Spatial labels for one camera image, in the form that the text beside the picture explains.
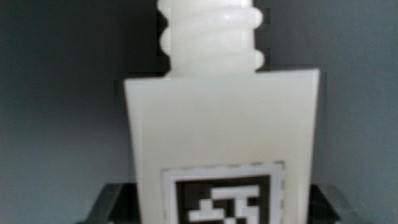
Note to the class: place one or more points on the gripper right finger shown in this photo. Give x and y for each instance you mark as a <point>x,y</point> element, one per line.
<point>330,210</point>

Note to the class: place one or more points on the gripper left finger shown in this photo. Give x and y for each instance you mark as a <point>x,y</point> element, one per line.
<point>115,206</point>

